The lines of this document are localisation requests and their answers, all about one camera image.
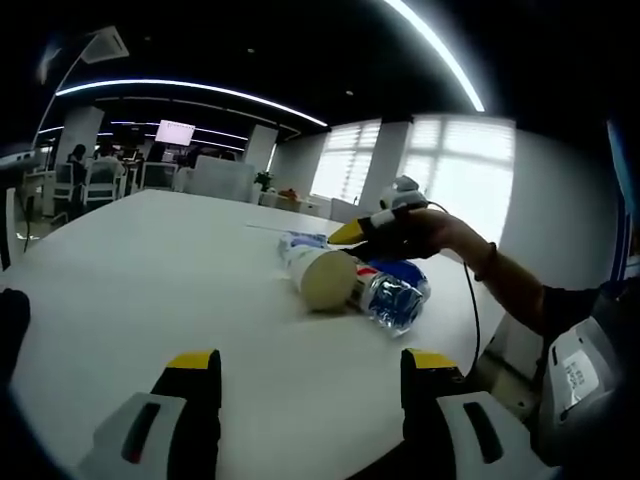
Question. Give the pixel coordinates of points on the ceiling light strip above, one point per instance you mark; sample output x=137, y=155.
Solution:
x=200, y=86
x=440, y=50

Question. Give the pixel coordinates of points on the black chair armrest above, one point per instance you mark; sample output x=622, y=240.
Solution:
x=14, y=345

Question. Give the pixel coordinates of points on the person's right hand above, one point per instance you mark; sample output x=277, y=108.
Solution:
x=440, y=235

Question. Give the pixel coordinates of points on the blue wet wipes pack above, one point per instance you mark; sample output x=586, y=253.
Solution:
x=300, y=245

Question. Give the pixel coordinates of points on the white partition panel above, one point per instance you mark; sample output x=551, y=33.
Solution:
x=222, y=177

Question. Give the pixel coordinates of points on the person's dark sleeve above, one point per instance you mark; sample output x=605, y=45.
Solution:
x=570, y=305

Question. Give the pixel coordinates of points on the clear water bottle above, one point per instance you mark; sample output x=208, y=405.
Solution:
x=395, y=305

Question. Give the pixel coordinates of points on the bright wall screen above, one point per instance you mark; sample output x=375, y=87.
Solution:
x=175, y=132

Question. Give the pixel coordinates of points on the potted plant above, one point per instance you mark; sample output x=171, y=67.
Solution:
x=265, y=180

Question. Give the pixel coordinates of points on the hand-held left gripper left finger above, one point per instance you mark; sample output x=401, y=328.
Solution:
x=107, y=440

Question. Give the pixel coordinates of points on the window with blinds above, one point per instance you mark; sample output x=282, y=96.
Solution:
x=460, y=180
x=345, y=160

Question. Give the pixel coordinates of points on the ceiling air conditioner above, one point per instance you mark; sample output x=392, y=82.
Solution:
x=107, y=45

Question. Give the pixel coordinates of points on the white frame chair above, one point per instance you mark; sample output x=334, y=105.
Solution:
x=9, y=225

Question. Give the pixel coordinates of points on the white mesh office chair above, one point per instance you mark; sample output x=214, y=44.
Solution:
x=102, y=187
x=160, y=176

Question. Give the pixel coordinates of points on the white low cabinet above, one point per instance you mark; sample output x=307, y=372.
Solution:
x=295, y=205

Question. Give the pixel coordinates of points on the white paper cup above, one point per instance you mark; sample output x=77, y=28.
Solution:
x=327, y=280

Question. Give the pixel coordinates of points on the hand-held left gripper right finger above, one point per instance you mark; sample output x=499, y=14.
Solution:
x=510, y=440

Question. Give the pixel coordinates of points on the white chest device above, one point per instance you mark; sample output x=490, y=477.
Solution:
x=580, y=370

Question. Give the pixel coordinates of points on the blue plastic tissue bag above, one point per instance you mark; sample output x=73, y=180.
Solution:
x=405, y=270

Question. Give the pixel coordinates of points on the orange object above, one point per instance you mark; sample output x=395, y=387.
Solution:
x=288, y=191

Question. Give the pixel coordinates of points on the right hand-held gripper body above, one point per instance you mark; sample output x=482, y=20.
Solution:
x=405, y=192

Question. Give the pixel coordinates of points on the white table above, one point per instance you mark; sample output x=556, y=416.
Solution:
x=175, y=280

